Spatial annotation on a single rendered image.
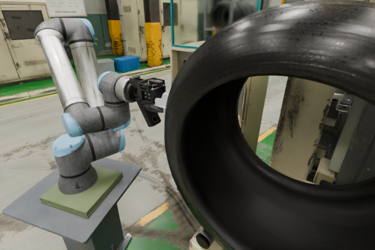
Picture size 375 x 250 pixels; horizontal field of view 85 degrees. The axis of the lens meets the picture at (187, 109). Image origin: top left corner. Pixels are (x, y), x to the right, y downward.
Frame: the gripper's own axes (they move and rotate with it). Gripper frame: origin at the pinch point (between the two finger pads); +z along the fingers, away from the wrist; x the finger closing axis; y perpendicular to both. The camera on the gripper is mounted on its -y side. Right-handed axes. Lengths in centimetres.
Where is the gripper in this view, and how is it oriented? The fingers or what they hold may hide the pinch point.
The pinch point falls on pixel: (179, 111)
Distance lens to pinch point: 61.3
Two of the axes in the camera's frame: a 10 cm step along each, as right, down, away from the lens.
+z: 8.0, 2.5, -5.5
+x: 6.0, -3.4, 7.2
